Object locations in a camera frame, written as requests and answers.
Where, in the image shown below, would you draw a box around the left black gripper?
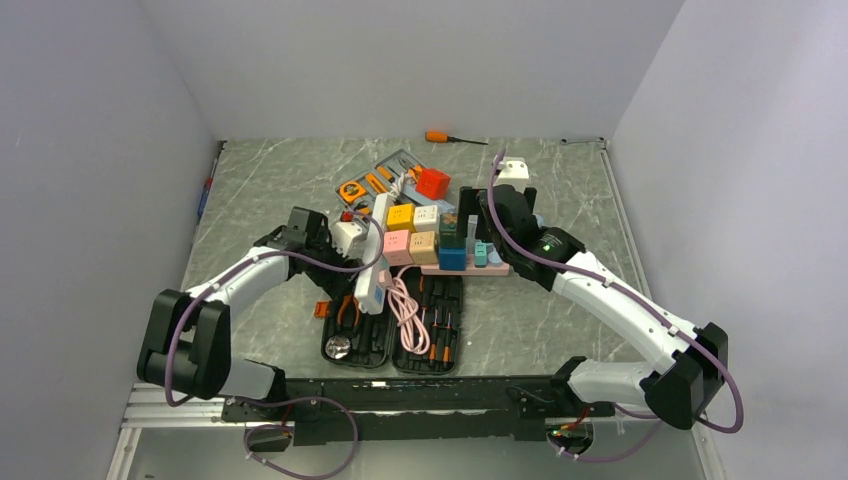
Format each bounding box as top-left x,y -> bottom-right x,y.
304,226 -> 363,299

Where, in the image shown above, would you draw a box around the green cube adapter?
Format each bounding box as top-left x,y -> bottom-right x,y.
438,213 -> 466,249

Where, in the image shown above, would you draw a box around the white cube socket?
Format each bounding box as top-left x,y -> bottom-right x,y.
413,205 -> 440,232

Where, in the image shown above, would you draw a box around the pink power strip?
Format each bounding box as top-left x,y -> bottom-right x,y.
420,262 -> 511,277

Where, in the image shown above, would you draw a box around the blue cube adapter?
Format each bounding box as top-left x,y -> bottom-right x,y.
438,247 -> 467,271

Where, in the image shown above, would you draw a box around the pink cube socket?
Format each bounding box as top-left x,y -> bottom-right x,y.
383,229 -> 414,266

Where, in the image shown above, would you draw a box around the white power strip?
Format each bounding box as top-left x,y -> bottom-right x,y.
353,193 -> 394,315

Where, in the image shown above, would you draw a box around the yellow cube socket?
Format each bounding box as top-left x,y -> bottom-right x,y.
386,204 -> 416,231

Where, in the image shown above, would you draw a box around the tan cube socket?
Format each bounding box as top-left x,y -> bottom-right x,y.
408,231 -> 439,265

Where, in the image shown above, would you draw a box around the grey tool tray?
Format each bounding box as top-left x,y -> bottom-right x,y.
333,149 -> 425,214

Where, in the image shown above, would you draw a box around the black tool case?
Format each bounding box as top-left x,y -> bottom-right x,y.
319,269 -> 465,375

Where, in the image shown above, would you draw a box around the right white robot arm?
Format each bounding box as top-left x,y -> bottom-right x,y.
457,185 -> 741,430

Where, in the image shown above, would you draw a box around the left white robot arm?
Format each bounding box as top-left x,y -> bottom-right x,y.
137,207 -> 365,420

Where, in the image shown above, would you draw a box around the teal plug adapter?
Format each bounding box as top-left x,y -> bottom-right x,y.
473,241 -> 488,268

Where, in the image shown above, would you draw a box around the red cube socket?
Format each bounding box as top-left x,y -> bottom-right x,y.
416,168 -> 451,193

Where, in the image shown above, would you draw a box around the orange case latch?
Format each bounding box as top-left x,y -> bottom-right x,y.
313,301 -> 332,319

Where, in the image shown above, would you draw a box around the light blue power strip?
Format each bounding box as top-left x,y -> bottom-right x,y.
400,180 -> 456,212

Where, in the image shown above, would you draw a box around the blue red pen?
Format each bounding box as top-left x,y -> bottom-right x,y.
196,158 -> 219,221

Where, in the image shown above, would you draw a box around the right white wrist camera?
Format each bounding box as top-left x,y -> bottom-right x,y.
494,157 -> 530,193

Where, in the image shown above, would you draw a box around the orange handled pliers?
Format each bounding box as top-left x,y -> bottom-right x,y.
336,294 -> 361,330

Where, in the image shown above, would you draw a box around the orange handled screwdriver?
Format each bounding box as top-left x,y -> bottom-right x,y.
425,130 -> 488,146

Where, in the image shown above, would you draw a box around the pink coiled cable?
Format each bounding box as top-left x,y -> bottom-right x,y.
385,264 -> 432,356

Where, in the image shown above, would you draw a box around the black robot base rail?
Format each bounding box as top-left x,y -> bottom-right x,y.
220,374 -> 617,446

